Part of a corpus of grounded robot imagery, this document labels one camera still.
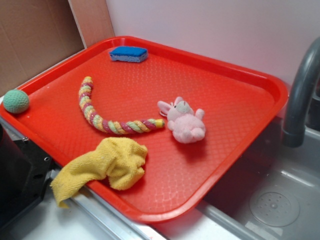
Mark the blue sponge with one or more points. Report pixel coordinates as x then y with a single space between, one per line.
129 54

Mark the pink plush bunny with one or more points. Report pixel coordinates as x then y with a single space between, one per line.
187 125

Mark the grey sink basin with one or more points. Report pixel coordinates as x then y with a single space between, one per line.
272 192

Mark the multicolour twisted rope toy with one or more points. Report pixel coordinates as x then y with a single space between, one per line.
109 126

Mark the brown cardboard panel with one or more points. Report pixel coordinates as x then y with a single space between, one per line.
34 36

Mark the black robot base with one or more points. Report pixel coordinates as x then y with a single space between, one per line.
24 174

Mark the yellow terry cloth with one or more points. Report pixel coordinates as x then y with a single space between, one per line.
120 160

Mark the grey faucet spout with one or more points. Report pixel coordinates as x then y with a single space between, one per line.
303 106

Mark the green textured ball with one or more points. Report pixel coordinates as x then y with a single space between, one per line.
16 101

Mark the red plastic tray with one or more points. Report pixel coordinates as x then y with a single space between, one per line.
238 103

